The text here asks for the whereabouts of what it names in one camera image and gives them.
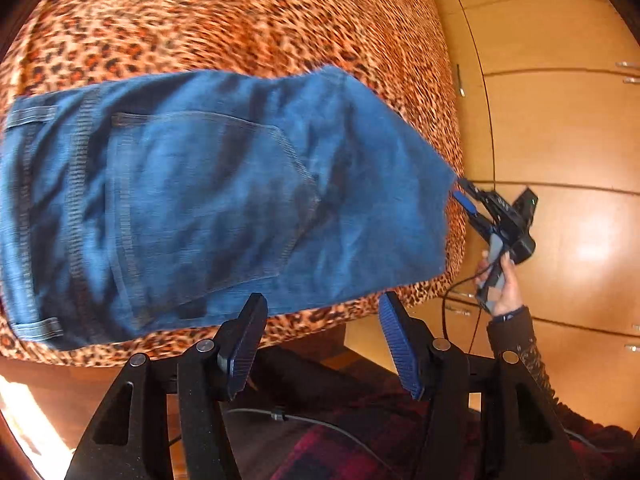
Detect blue denim pants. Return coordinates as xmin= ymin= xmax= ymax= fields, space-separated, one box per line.
xmin=0 ymin=65 xmax=458 ymax=351

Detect red plaid clothing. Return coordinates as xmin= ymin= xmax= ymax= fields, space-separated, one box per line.
xmin=220 ymin=345 xmax=640 ymax=480

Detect wooden wardrobe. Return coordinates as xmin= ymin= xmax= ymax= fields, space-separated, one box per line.
xmin=420 ymin=0 xmax=640 ymax=436

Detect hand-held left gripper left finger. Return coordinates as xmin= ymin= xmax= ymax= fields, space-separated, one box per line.
xmin=65 ymin=292 xmax=268 ymax=480

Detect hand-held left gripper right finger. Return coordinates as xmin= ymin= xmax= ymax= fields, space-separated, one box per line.
xmin=379 ymin=291 xmax=586 ymax=480

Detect person's right hand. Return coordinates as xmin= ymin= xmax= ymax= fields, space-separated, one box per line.
xmin=474 ymin=250 xmax=526 ymax=317

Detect leopard print bedsheet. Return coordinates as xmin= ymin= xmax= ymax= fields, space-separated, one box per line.
xmin=0 ymin=0 xmax=468 ymax=368

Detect person's right forearm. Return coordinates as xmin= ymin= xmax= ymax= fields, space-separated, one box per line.
xmin=486 ymin=305 xmax=640 ymax=456

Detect black cable with clip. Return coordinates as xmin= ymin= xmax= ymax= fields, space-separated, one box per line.
xmin=167 ymin=406 xmax=401 ymax=480

